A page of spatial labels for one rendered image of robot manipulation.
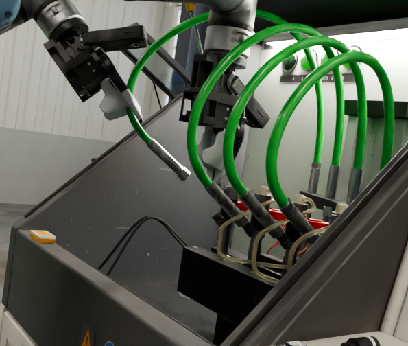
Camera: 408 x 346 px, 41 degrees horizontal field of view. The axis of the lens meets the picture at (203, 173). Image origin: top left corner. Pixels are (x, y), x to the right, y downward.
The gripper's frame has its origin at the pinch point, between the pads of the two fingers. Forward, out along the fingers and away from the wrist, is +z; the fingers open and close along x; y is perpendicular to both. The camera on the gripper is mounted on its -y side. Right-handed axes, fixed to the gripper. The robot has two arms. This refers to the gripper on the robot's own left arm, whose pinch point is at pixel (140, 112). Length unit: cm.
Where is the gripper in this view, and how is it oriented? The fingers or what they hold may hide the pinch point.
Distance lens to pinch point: 97.0
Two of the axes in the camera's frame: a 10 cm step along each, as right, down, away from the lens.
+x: 0.3, -1.7, -9.9
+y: -8.1, 5.7, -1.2
